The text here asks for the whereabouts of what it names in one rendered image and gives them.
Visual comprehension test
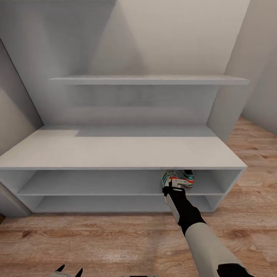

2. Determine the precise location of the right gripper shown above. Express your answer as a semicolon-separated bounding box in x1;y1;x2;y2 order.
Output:
163;186;185;197

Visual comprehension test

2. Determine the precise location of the gym shoe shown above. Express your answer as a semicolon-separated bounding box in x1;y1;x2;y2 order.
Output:
161;170;180;188
180;170;194;188

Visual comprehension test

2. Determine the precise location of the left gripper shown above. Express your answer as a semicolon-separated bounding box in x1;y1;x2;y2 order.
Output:
55;265;83;277

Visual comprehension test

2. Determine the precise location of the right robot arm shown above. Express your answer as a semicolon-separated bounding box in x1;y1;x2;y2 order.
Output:
163;179;254;277

